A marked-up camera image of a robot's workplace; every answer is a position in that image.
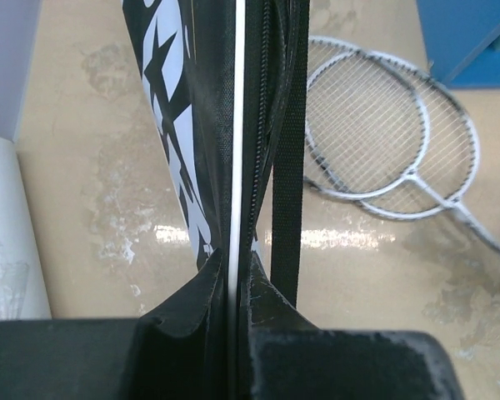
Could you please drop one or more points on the black sport racket bag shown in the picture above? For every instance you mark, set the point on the black sport racket bag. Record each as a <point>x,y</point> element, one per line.
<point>225,81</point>

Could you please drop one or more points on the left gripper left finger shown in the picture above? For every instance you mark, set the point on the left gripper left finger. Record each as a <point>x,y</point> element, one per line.
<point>175,351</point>

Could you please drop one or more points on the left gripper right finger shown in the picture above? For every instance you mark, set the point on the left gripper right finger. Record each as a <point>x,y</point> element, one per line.
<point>284,356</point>

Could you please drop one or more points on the white shuttlecock tube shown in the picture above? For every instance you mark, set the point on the white shuttlecock tube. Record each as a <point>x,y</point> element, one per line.
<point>23,293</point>

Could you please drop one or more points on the blue shelf unit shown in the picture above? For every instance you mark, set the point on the blue shelf unit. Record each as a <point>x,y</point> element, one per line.
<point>458,38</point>

